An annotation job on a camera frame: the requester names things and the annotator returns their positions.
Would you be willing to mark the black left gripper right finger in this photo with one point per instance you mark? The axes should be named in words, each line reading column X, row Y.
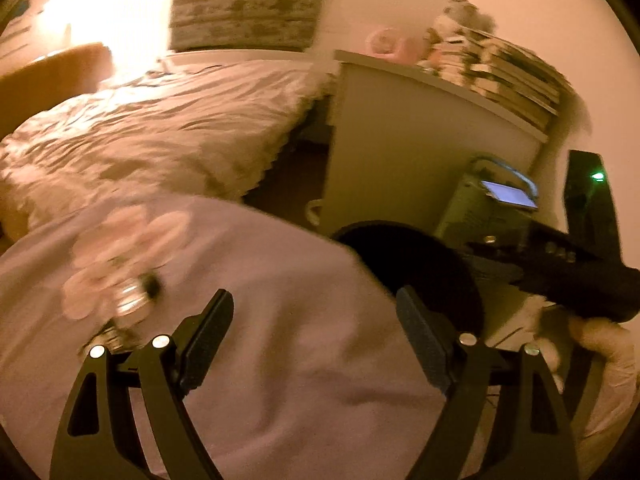
column 530, row 437

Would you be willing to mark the patterned grey window curtain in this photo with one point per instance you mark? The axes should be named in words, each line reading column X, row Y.
column 287, row 25

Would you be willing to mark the black round trash bin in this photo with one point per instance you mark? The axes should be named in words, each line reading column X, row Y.
column 399, row 255

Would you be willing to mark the white rumpled bed duvet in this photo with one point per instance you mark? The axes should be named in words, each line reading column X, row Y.
column 213, row 131

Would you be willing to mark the smartphone with lit screen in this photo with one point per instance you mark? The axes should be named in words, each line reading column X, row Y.
column 508, row 195

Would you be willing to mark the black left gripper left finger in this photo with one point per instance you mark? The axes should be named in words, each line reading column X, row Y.
column 97, row 436

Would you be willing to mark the green portable heater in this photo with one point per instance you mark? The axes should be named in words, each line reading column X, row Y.
column 472, row 216

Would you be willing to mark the pink plush toy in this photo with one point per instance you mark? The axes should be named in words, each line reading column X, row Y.
column 392, row 45

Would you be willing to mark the stack of books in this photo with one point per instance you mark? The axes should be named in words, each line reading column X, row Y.
column 504, row 73

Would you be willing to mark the grey plush toy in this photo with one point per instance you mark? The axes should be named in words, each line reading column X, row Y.
column 462, row 14

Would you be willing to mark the floral purple table cloth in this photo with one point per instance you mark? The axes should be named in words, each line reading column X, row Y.
column 314, row 380

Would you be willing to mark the white dresser cabinet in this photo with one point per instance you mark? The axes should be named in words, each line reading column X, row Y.
column 401, row 140

